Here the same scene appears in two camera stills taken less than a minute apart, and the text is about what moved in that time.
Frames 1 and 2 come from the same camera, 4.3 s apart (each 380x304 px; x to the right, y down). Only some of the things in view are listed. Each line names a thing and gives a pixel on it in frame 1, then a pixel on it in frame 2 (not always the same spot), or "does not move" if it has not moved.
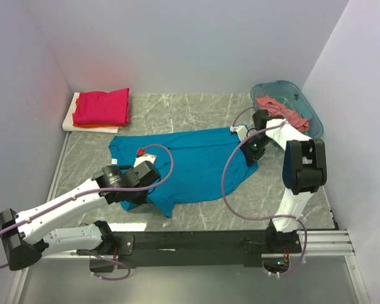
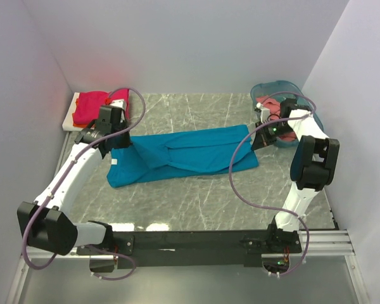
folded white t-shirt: [68, 124] does not move
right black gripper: [251, 158] -> [261, 139]
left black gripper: [140, 199] -> [126, 142]
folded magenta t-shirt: [97, 107] does not move
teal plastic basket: [291, 95] does not move
